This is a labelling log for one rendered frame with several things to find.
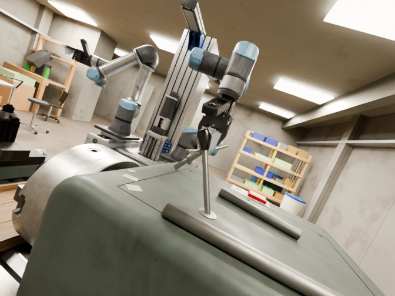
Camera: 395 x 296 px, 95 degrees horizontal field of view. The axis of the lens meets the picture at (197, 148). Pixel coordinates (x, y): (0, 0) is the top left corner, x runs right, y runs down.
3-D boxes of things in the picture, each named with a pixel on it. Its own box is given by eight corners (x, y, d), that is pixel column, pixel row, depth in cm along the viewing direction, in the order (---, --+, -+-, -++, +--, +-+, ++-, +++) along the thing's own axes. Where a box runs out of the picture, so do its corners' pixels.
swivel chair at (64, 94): (45, 121, 489) (56, 89, 480) (28, 114, 497) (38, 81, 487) (64, 123, 547) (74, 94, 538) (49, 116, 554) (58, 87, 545)
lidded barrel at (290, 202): (298, 227, 485) (310, 204, 479) (277, 217, 495) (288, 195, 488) (291, 218, 540) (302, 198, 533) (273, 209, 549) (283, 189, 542)
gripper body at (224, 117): (227, 135, 62) (241, 101, 61) (223, 133, 54) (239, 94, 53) (207, 127, 64) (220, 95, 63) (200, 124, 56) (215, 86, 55)
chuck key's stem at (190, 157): (175, 171, 55) (206, 151, 52) (171, 164, 56) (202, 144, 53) (178, 170, 57) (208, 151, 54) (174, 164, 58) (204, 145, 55)
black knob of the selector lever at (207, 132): (209, 154, 40) (218, 133, 39) (206, 154, 37) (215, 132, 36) (193, 146, 41) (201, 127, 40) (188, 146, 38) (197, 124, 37)
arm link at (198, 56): (211, 59, 107) (194, 37, 62) (228, 66, 107) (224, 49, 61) (204, 78, 111) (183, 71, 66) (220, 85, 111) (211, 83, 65)
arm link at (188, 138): (180, 142, 127) (187, 124, 126) (197, 150, 126) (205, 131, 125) (176, 143, 115) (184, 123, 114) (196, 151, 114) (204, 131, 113)
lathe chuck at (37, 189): (127, 217, 73) (144, 146, 63) (33, 285, 45) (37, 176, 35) (110, 206, 76) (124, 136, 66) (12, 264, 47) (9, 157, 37)
